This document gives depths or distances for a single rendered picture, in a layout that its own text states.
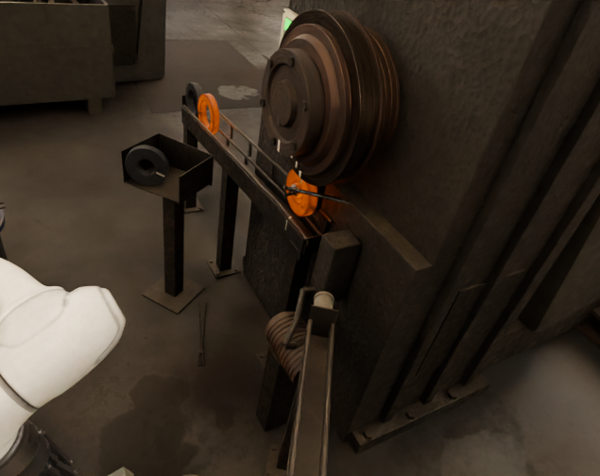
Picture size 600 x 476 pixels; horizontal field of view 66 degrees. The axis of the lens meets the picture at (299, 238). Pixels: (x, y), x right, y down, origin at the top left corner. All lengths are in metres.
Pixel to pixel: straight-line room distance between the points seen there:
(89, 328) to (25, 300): 0.09
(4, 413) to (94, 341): 0.13
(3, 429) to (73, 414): 1.19
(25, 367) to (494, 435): 1.79
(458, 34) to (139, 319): 1.65
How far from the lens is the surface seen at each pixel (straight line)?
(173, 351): 2.03
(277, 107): 1.33
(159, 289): 2.26
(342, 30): 1.22
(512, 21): 1.07
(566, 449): 2.29
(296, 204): 1.51
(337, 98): 1.20
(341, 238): 1.36
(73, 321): 0.71
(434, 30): 1.20
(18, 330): 0.72
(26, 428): 0.83
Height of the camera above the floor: 1.61
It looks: 38 degrees down
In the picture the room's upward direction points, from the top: 12 degrees clockwise
